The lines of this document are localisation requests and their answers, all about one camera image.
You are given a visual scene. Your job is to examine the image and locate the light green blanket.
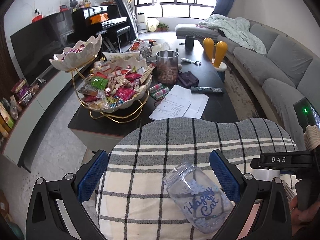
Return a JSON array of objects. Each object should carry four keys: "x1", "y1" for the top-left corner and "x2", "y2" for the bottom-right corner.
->
[{"x1": 197, "y1": 14, "x2": 267, "y2": 55}]

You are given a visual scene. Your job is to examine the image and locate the left navy curtain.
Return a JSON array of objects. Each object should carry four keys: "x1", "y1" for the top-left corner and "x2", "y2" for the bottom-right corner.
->
[{"x1": 115, "y1": 0, "x2": 138, "y2": 40}]

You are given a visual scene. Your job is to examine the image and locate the grey sectional sofa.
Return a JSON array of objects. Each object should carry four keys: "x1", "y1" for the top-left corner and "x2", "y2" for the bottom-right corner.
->
[{"x1": 175, "y1": 22, "x2": 319, "y2": 150}]

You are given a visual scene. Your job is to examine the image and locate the black coffee table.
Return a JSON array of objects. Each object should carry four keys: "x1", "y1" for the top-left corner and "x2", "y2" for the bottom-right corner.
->
[{"x1": 68, "y1": 38, "x2": 239, "y2": 152}]

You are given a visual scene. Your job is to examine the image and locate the black remote control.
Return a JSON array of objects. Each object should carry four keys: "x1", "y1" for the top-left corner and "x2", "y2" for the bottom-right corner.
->
[{"x1": 190, "y1": 87, "x2": 224, "y2": 94}]

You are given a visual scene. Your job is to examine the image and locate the black piano bench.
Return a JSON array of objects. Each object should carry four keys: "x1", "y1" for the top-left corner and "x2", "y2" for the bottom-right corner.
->
[{"x1": 95, "y1": 25, "x2": 132, "y2": 53}]

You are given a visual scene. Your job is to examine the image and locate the snack packets on cabinet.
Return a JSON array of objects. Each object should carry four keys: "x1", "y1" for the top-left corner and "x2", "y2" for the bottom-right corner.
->
[{"x1": 1, "y1": 79, "x2": 40, "y2": 139}]

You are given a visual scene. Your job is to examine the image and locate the clear plastic Happy Cat cup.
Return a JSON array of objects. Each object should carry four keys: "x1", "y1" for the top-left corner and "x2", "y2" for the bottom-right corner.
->
[{"x1": 163, "y1": 162, "x2": 233, "y2": 234}]

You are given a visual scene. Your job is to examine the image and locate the black upright piano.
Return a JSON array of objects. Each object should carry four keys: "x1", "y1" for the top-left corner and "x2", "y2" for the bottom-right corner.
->
[{"x1": 71, "y1": 5, "x2": 129, "y2": 41}]

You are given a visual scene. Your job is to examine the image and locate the black television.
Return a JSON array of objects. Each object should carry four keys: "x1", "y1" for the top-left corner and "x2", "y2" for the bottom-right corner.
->
[{"x1": 10, "y1": 10, "x2": 75, "y2": 84}]

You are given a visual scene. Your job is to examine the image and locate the grey bunny figurine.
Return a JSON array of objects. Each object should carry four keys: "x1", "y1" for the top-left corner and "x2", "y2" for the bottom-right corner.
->
[{"x1": 69, "y1": 0, "x2": 78, "y2": 8}]

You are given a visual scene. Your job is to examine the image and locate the black mug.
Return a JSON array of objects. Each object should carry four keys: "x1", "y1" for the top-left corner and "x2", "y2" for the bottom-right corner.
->
[{"x1": 185, "y1": 35, "x2": 195, "y2": 50}]

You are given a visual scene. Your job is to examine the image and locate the white paper sheets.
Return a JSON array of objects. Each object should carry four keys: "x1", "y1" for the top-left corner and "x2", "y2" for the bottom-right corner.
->
[{"x1": 149, "y1": 85, "x2": 209, "y2": 121}]

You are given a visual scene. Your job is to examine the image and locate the clear jar of nuts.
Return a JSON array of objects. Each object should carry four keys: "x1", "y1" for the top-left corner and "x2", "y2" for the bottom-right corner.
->
[{"x1": 156, "y1": 50, "x2": 179, "y2": 85}]

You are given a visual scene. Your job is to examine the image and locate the white tv cabinet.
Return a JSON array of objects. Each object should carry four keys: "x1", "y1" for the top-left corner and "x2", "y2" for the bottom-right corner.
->
[{"x1": 1, "y1": 72, "x2": 72, "y2": 172}]

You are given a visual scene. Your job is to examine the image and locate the person's right hand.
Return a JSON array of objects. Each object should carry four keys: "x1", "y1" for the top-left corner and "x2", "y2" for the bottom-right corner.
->
[{"x1": 289, "y1": 196, "x2": 320, "y2": 240}]

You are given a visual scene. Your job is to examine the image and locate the small upper shell bowl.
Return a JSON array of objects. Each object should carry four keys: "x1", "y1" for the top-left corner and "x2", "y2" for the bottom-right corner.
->
[{"x1": 49, "y1": 35, "x2": 102, "y2": 72}]

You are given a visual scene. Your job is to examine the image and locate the large shell snack bowl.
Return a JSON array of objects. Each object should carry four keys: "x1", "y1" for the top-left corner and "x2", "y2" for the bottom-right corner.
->
[{"x1": 76, "y1": 56, "x2": 155, "y2": 114}]

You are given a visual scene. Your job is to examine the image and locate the pink plastic cup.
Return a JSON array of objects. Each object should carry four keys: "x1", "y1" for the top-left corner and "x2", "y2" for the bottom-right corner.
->
[{"x1": 237, "y1": 199, "x2": 261, "y2": 240}]

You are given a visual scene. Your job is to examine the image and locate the white air purifier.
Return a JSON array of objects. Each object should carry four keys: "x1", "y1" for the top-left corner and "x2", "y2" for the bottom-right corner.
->
[{"x1": 137, "y1": 12, "x2": 148, "y2": 34}]

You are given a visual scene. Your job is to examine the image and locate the potted green plant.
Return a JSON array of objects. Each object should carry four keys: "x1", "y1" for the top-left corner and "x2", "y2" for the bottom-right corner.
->
[{"x1": 156, "y1": 23, "x2": 169, "y2": 31}]

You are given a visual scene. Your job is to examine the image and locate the dark purple pouch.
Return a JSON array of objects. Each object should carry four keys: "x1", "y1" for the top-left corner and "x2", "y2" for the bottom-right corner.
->
[{"x1": 178, "y1": 71, "x2": 199, "y2": 88}]

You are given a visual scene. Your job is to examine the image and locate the white plastic cup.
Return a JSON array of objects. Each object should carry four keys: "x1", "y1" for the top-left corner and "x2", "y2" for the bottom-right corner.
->
[{"x1": 247, "y1": 168, "x2": 280, "y2": 181}]

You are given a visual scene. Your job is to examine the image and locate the plaid checkered tablecloth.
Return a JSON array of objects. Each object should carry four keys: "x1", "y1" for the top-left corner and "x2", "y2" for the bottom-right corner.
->
[{"x1": 95, "y1": 118, "x2": 298, "y2": 239}]

